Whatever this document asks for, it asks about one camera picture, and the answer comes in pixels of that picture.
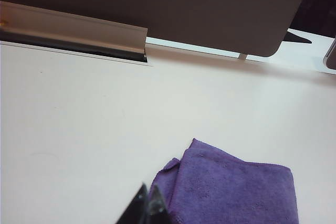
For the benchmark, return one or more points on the wide brown desk divider panel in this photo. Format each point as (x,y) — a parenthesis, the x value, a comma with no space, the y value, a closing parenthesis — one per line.
(183,6)

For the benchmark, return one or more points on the narrow brown desk divider panel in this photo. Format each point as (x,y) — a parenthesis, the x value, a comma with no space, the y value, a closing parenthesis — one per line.
(331,56)

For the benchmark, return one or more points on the white divider support foot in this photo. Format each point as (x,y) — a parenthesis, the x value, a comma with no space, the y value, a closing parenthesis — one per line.
(242,56)

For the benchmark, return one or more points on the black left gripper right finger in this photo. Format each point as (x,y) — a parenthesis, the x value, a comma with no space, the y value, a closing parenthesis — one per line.
(158,211)

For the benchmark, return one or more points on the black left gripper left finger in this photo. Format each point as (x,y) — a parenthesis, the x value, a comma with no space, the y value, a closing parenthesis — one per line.
(136,211)

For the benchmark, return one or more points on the purple microfiber cloth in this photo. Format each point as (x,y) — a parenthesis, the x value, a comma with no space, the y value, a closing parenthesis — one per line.
(231,187)

